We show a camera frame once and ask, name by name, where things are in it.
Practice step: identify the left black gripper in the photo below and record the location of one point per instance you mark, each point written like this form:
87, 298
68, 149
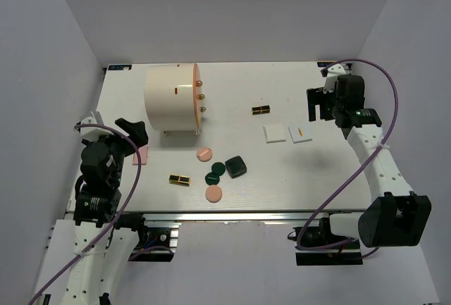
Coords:
134, 129

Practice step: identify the blue label sticker left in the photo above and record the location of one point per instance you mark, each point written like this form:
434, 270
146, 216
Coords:
119, 67

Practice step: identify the dark green puff upper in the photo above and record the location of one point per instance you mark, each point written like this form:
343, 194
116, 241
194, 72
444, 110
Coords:
218, 168

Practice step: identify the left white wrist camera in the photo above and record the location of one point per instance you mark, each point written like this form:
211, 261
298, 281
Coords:
90, 130

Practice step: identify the dark green puff with label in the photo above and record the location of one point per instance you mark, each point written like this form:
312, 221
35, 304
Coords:
212, 179

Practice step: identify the black square compact case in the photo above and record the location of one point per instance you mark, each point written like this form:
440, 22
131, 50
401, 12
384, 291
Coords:
235, 166

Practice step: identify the white square compact with gold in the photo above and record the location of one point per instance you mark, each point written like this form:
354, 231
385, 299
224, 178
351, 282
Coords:
300, 133

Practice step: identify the blue label sticker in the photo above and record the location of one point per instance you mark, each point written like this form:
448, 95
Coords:
326, 63
119, 67

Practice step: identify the white square compact left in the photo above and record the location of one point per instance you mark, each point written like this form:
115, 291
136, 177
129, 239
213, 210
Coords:
274, 132

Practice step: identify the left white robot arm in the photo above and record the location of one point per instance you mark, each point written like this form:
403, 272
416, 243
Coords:
104, 237

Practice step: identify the blue label sticker right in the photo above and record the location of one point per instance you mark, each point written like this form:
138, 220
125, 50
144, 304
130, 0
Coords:
326, 63

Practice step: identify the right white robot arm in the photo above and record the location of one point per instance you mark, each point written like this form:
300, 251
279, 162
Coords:
396, 216

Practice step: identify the pink puff with strap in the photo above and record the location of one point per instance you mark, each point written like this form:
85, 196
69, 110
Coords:
204, 154

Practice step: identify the plain pink round puff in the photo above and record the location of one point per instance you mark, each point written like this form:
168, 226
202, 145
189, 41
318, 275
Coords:
213, 193

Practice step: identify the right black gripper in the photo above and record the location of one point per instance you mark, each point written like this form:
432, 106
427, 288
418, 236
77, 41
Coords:
316, 96

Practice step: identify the black gold lipstick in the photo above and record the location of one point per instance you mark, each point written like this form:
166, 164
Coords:
258, 110
180, 180

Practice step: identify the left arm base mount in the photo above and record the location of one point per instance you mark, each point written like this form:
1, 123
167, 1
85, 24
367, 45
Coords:
154, 241

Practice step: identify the cream round drawer organizer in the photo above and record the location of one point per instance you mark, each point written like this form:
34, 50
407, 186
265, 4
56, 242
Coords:
173, 98

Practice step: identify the pink rectangular palette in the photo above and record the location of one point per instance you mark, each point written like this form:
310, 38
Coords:
141, 156

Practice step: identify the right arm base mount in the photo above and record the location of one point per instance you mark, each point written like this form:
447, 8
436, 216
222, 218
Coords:
321, 247

